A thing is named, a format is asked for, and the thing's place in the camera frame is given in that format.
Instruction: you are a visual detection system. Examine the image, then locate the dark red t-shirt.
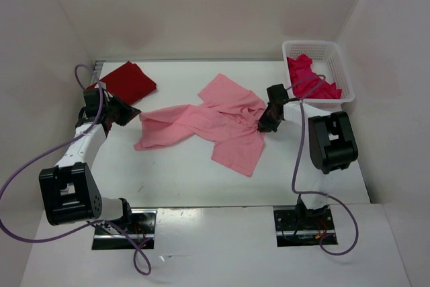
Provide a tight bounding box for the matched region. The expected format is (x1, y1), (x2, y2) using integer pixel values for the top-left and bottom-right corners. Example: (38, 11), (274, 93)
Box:
(100, 61), (157, 106)

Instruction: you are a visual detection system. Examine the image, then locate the magenta t-shirt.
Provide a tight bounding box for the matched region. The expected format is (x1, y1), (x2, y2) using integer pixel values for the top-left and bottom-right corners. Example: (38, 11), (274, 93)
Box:
(287, 54), (342, 99)

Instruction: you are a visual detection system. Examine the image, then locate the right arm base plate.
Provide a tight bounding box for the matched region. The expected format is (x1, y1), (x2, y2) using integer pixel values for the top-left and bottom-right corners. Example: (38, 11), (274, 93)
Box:
(273, 206), (338, 247)

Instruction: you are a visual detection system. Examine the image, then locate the white plastic basket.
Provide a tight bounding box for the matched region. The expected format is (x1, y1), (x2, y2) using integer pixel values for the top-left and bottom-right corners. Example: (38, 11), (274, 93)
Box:
(282, 40), (355, 110)

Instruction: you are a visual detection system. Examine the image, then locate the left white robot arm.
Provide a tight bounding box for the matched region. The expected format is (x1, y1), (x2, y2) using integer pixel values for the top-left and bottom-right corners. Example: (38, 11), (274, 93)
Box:
(38, 88), (140, 233)

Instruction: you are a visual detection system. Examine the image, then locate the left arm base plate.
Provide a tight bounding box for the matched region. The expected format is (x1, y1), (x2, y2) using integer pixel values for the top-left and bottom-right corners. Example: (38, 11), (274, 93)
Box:
(91, 208), (157, 251)

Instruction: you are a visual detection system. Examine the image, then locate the pink t-shirt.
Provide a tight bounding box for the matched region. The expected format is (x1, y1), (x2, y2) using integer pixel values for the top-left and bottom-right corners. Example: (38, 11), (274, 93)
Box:
(134, 74), (265, 177)

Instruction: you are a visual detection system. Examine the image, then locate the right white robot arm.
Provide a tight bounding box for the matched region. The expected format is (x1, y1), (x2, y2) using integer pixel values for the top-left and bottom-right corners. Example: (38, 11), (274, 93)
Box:
(258, 84), (358, 229)

